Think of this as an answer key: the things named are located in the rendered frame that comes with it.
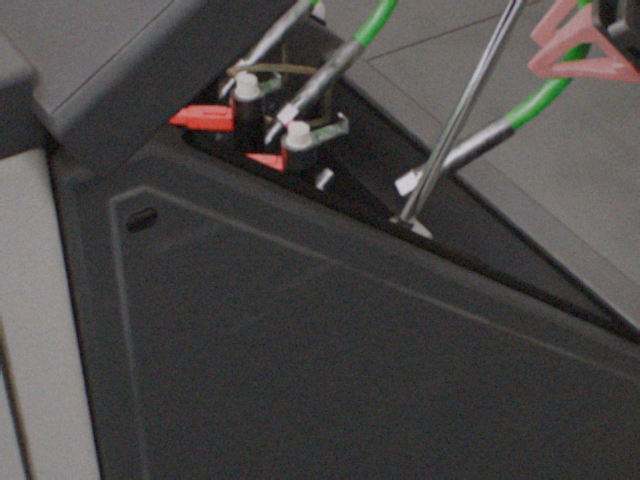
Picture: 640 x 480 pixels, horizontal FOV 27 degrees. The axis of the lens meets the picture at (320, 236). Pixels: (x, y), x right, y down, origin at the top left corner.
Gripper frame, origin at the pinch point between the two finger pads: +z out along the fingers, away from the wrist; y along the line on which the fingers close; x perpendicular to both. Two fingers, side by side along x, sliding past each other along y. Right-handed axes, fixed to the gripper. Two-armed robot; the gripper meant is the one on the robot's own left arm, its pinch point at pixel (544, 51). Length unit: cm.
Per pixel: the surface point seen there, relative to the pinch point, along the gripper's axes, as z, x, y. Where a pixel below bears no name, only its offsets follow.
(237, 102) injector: 26.0, -7.1, -2.6
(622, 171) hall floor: 85, 131, -115
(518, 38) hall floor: 111, 122, -162
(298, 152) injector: 20.3, -4.1, 3.2
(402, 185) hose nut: 12.4, 0.0, 7.0
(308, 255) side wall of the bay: -7.7, -23.5, 35.1
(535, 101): 1.9, 1.9, 2.4
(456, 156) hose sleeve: 8.2, 1.0, 5.4
